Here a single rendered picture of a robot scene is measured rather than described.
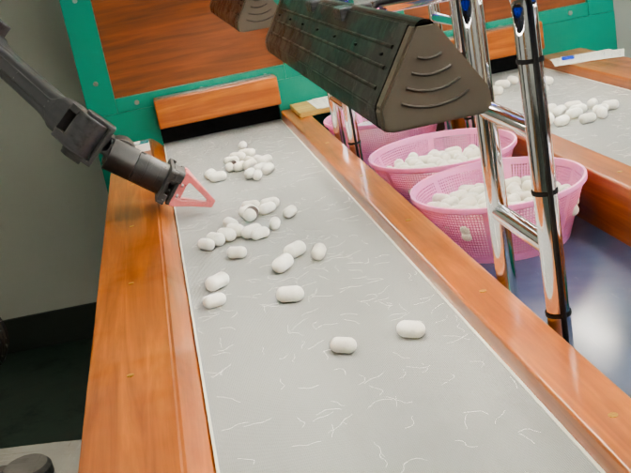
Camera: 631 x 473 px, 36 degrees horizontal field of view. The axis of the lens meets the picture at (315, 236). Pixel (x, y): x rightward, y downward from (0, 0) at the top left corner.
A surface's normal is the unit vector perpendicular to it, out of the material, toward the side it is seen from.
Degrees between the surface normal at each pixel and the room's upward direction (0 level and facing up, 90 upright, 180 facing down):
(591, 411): 0
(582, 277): 0
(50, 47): 90
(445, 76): 90
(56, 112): 54
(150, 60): 90
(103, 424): 0
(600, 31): 90
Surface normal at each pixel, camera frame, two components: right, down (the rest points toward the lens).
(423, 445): -0.18, -0.94
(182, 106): 0.18, 0.27
